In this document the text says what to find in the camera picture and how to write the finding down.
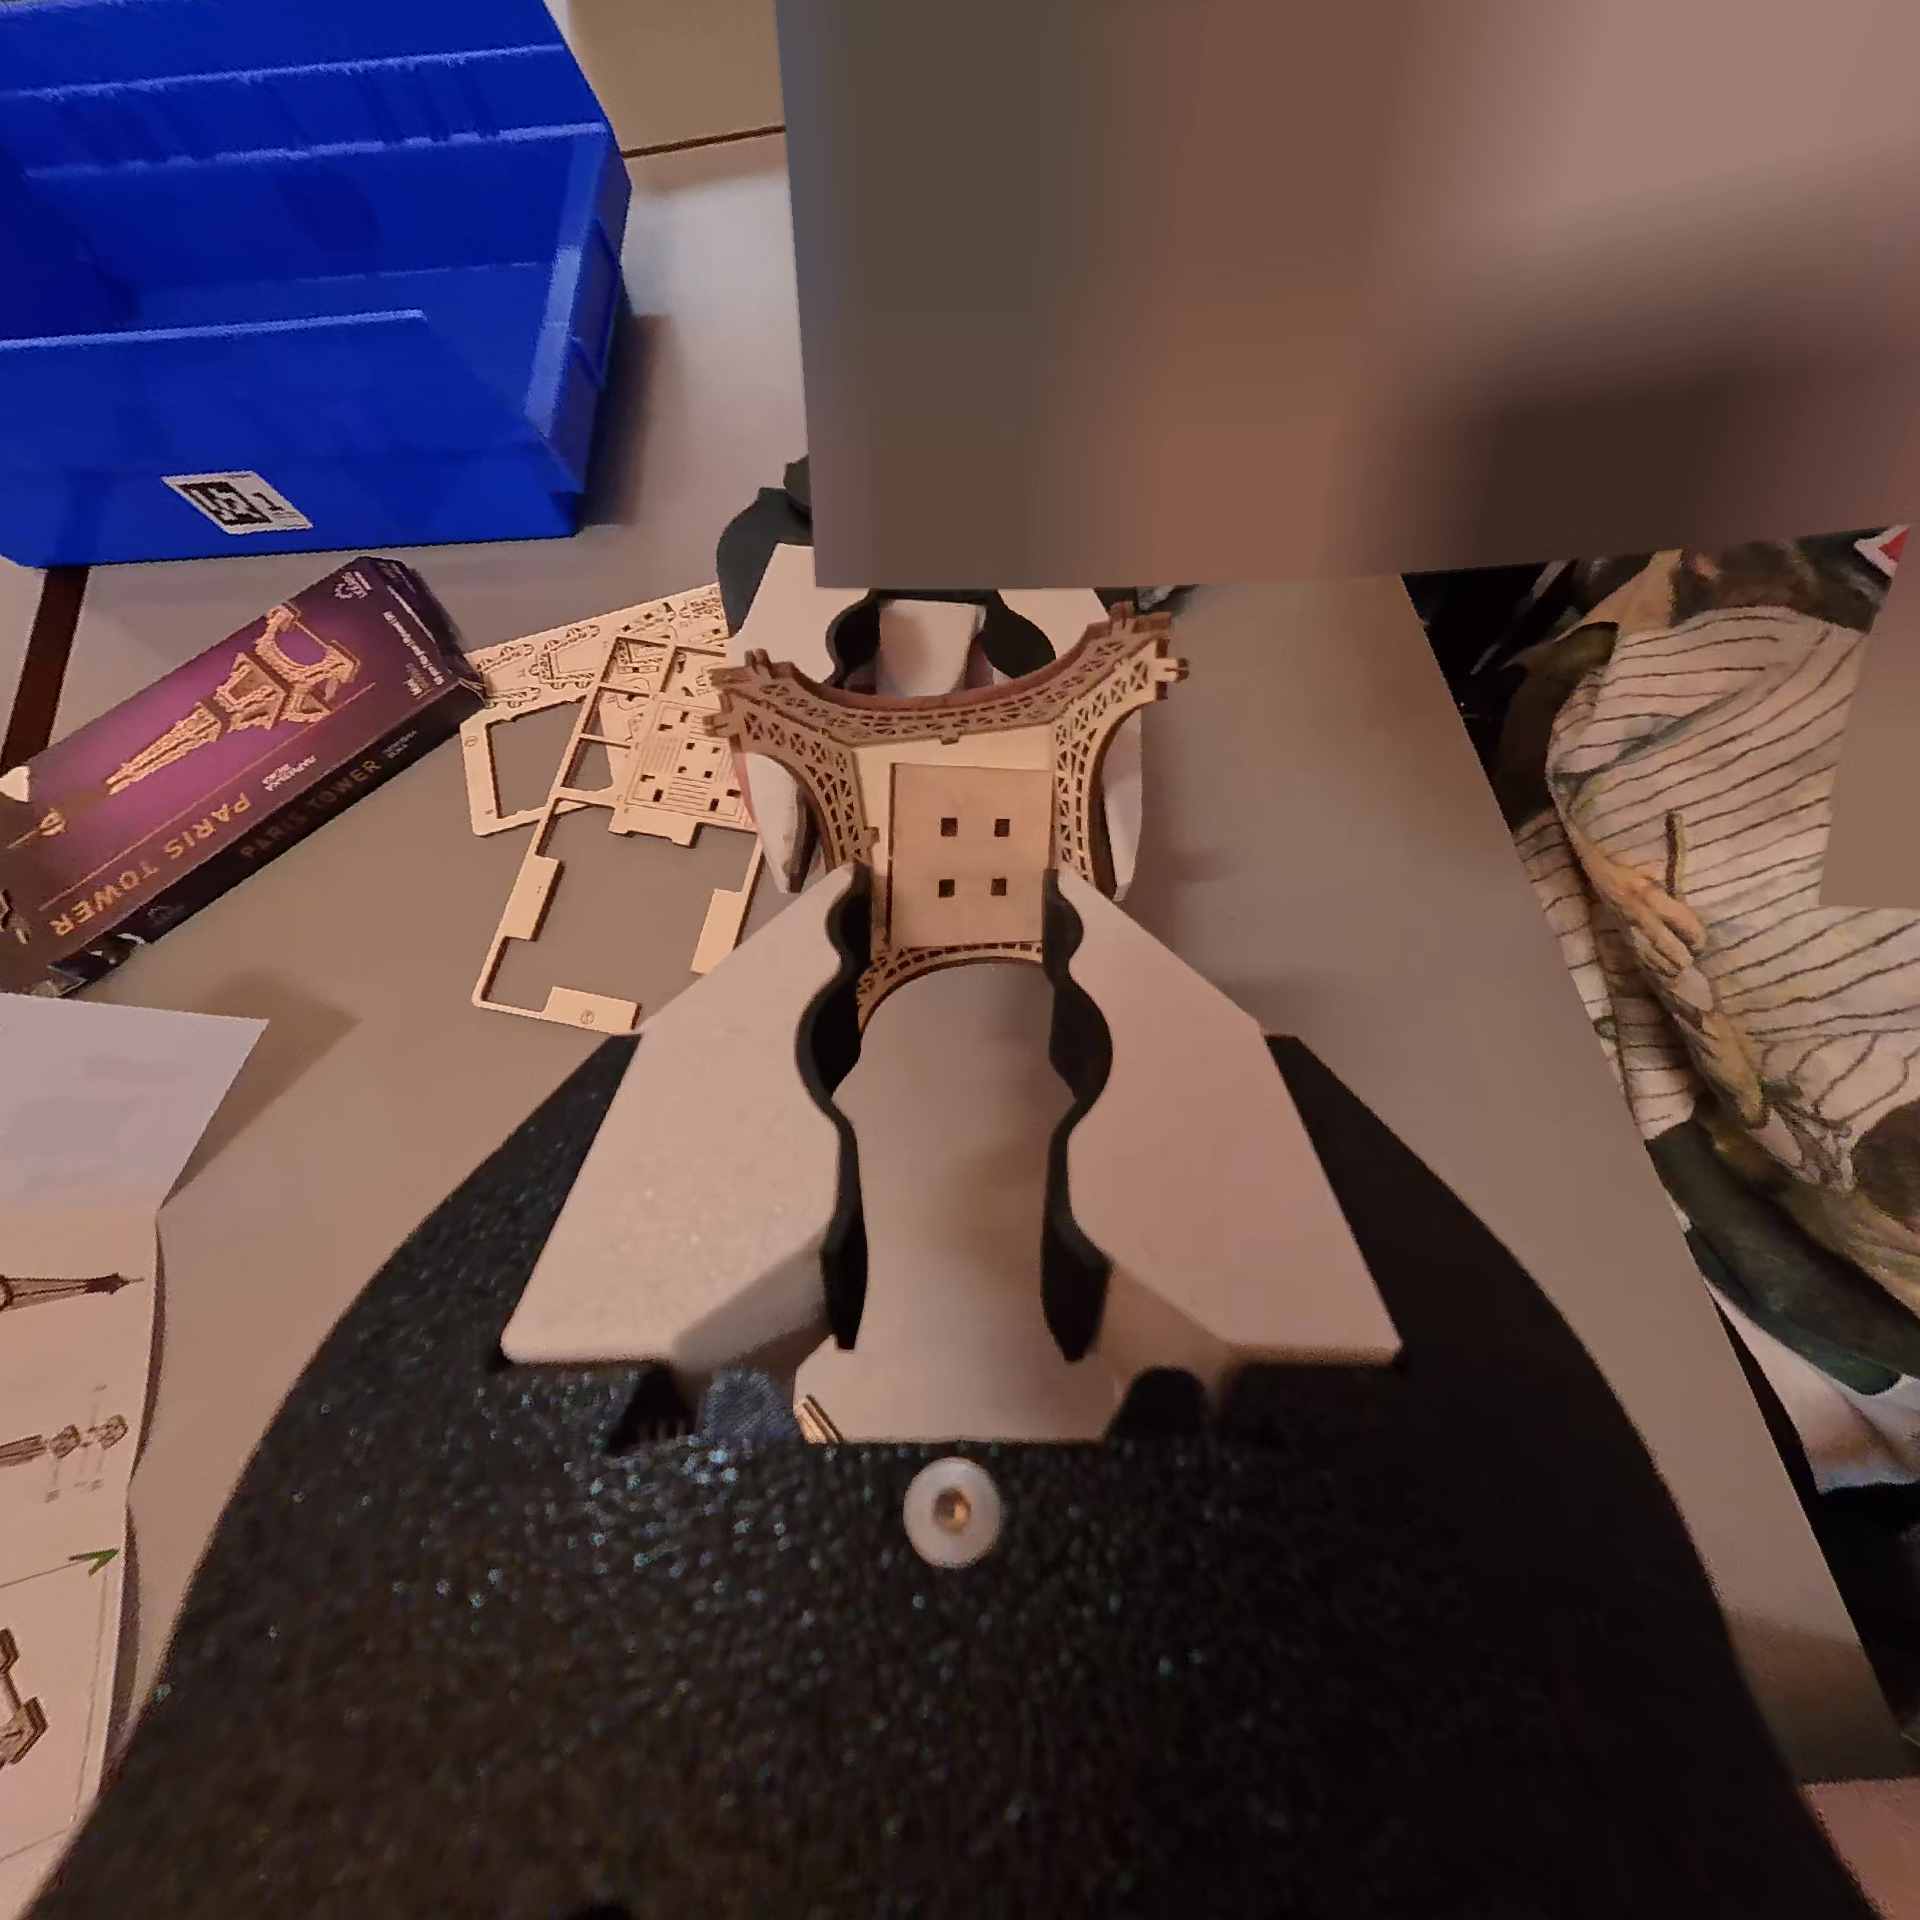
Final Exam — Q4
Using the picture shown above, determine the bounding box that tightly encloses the grey desk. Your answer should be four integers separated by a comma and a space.
0, 118, 1899, 1787

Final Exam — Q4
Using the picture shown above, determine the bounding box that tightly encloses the empty wooden frame sheet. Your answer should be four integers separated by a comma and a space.
469, 705, 782, 1038

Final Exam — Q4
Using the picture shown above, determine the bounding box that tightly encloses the blue plastic bin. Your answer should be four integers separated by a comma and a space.
0, 0, 633, 570

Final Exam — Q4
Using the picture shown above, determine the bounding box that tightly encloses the wooden tower base model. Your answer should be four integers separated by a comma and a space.
703, 598, 1190, 1038

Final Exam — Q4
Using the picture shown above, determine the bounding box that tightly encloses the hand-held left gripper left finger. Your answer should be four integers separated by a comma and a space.
498, 867, 873, 1378

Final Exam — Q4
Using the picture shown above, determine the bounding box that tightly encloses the folded instruction booklet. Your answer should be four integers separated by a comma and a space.
0, 993, 271, 1864

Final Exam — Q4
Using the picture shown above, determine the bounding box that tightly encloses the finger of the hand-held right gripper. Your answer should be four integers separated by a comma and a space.
1102, 705, 1155, 906
738, 548, 887, 890

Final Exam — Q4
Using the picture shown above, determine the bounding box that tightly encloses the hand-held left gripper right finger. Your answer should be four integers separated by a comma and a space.
1043, 867, 1402, 1390

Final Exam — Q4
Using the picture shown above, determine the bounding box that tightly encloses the person's white printed t-shirt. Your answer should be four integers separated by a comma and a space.
1499, 539, 1920, 1488

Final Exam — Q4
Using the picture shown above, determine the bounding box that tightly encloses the purple puzzle box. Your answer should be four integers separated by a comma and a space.
0, 555, 485, 993

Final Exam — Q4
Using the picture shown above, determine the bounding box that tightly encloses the wooden sheet with ornate cutouts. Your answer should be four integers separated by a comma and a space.
463, 587, 729, 706

